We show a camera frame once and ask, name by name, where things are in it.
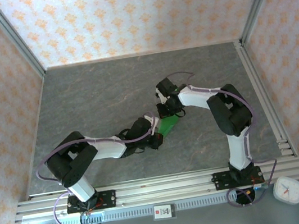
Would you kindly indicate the green paper sheet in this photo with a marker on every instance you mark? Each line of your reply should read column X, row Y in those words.
column 168, row 126

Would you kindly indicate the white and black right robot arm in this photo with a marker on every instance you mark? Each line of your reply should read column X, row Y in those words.
column 195, row 99

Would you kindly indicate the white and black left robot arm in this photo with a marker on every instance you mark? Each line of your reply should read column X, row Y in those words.
column 110, row 149

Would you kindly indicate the small label card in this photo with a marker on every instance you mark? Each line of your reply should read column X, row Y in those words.
column 163, row 212

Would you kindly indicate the white analog clock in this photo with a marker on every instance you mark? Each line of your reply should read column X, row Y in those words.
column 288, row 190

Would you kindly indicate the aluminium mounting rail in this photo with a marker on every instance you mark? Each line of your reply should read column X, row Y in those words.
column 164, row 186

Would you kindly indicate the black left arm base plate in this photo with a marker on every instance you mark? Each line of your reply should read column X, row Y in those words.
column 108, row 199

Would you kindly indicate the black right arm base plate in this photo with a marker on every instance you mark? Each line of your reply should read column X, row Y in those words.
column 221, row 180

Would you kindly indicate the aluminium side rail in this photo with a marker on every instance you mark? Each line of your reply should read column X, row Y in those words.
column 260, row 86

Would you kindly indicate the aluminium frame post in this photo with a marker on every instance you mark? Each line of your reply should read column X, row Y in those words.
column 16, row 39
column 258, row 1

